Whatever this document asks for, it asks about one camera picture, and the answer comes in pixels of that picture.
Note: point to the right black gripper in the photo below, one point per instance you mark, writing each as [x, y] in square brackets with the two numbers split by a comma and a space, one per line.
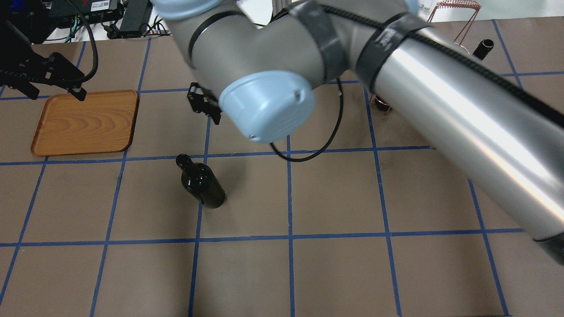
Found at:
[202, 100]

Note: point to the dark wine bottle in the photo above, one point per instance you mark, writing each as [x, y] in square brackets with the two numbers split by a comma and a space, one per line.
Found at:
[483, 49]
[200, 182]

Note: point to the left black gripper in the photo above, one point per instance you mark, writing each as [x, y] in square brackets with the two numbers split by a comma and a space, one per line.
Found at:
[49, 70]

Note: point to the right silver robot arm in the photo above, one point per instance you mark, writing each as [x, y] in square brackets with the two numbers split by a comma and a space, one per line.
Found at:
[506, 140]

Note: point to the copper wire bottle basket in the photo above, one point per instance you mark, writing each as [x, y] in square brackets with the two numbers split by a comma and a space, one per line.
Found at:
[464, 11]

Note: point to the wooden tray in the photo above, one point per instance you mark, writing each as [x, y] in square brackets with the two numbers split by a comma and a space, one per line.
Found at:
[102, 123]

